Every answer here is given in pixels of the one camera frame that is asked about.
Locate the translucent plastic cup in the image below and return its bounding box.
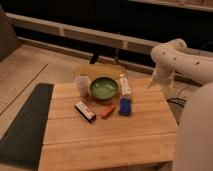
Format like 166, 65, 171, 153
74, 76, 90, 97

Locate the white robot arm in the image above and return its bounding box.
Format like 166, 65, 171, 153
150, 39, 213, 171

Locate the black cable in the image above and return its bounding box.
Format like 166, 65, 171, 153
165, 96, 188, 108

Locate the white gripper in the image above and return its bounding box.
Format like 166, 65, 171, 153
147, 65, 174, 96

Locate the wooden table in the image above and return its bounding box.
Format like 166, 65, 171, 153
39, 78, 177, 171

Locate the green bowl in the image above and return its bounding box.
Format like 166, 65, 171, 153
90, 77, 118, 100

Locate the white bottle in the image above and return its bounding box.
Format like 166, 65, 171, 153
119, 74, 131, 99

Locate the orange carrot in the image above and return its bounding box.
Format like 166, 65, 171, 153
101, 104, 116, 119

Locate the black red white box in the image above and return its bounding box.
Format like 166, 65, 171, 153
74, 101, 96, 122

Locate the black floor mat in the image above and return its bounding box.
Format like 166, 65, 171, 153
0, 83, 53, 169

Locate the black stand leg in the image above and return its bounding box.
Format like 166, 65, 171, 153
89, 52, 100, 64

